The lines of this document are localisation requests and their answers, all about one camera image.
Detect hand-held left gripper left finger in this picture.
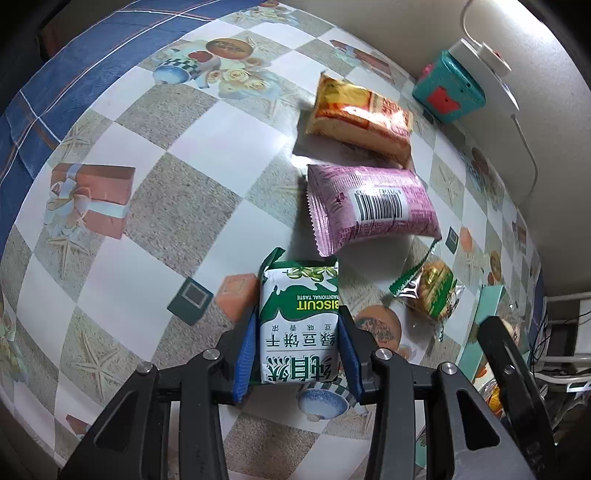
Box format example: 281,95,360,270
58,305,260,480

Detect yellow clear snack packet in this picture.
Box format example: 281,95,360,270
478,381,506,418

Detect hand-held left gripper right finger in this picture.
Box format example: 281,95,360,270
339,305,536,480

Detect green biscuit packet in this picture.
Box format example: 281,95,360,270
256,247,343,385

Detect orange snack packet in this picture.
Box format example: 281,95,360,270
305,71,415,170

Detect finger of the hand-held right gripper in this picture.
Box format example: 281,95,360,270
476,316,560,480

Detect clear green-edged biscuit packet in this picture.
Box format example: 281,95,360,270
389,239,465,325

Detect printed checkered tablecloth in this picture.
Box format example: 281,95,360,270
0,0,544,480

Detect white cable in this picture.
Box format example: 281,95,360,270
509,112,539,209

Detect teal box with red patch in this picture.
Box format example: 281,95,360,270
412,50,486,125

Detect pink snack packet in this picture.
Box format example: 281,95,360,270
306,163,443,258

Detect steamed cake clear packet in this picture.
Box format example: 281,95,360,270
501,316,531,354

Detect tangled dark cables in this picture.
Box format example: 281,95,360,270
530,298,555,370

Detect white device with red button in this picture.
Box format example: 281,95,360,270
450,0,521,112

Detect blue plaid cloth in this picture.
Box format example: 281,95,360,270
0,0,265,252

